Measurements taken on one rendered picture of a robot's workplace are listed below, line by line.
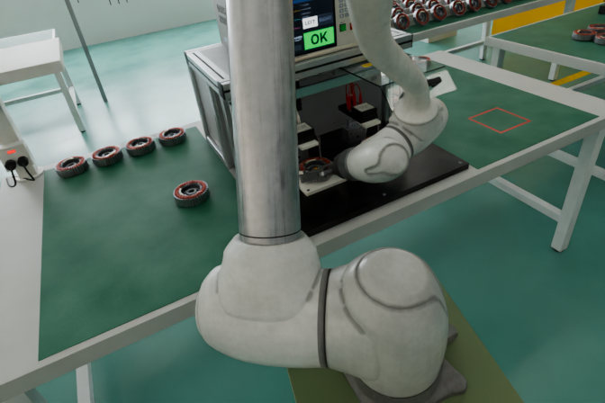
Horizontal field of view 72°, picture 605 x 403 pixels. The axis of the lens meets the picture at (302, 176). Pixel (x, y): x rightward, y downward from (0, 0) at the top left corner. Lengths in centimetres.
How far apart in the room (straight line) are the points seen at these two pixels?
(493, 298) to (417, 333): 147
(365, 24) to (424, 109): 34
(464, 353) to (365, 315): 31
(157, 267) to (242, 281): 58
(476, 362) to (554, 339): 116
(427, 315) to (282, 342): 21
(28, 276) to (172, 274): 41
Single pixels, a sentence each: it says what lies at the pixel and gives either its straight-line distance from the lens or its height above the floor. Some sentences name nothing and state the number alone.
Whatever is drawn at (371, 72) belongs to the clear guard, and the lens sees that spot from 133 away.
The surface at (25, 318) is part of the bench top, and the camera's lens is 126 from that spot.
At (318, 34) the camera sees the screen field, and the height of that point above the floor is 118.
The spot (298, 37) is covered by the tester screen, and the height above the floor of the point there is 119.
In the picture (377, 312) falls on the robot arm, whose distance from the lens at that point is 59.
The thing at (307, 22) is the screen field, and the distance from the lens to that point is 132.
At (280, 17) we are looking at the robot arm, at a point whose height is 138.
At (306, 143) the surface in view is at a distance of 133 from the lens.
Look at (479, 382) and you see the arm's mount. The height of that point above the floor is 80.
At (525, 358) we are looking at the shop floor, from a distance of 191.
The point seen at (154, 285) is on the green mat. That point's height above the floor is 75.
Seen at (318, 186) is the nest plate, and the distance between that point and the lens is 129.
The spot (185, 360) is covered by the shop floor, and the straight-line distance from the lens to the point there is 193.
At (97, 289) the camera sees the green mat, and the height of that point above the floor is 75.
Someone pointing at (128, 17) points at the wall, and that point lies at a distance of 754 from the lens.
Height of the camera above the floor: 152
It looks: 33 degrees down
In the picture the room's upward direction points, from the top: 7 degrees counter-clockwise
